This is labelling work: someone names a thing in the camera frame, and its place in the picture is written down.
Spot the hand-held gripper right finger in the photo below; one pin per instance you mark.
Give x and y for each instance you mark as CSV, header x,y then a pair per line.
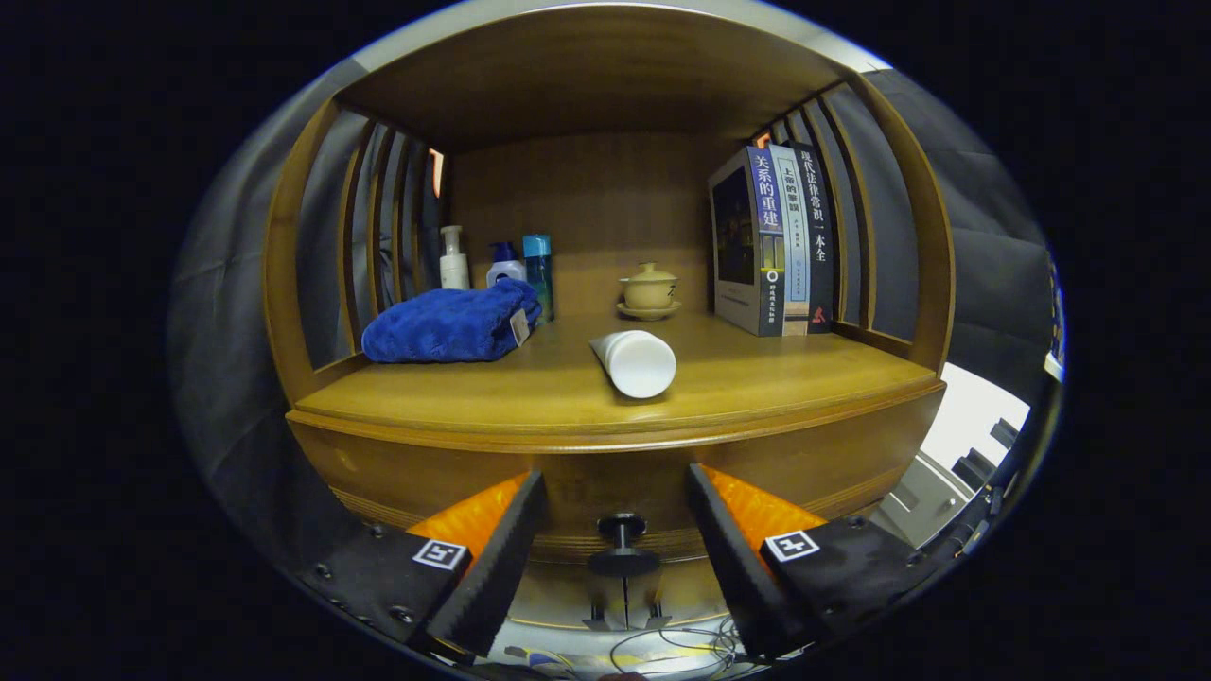
x,y
738,563

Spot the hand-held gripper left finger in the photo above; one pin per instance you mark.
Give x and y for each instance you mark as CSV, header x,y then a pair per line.
x,y
501,563

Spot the black drawer knob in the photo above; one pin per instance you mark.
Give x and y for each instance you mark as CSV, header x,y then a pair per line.
x,y
622,563

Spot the wooden drawer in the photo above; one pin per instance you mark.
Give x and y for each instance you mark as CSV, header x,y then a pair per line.
x,y
615,473

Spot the white and green tube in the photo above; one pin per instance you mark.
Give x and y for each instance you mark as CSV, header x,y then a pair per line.
x,y
639,364

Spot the wooden countertop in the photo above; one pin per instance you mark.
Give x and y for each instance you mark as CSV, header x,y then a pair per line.
x,y
776,369

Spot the wooden cabinet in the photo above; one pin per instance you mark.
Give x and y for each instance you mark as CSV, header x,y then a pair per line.
x,y
587,76

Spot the blue folded towel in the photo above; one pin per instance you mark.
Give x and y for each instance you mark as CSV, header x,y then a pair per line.
x,y
445,326

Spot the beige saucer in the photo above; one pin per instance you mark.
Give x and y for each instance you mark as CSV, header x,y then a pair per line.
x,y
649,313

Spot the white table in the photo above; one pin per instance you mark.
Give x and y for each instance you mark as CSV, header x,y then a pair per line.
x,y
965,416

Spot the beige lidded teacup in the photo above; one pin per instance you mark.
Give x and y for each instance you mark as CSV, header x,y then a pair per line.
x,y
649,288

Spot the white bottle with blue cap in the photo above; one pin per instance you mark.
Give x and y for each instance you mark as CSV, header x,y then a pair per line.
x,y
504,272

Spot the teal bottle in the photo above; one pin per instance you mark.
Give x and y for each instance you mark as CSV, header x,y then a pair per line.
x,y
538,270

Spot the white pump bottle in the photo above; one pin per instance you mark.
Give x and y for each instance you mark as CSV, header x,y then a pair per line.
x,y
454,270

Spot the pale spine book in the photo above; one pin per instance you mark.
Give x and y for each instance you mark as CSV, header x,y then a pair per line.
x,y
793,236

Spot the black spine book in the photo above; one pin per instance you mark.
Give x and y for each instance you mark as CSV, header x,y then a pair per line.
x,y
818,236

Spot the blue spine book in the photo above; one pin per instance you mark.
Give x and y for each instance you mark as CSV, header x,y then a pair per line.
x,y
768,218

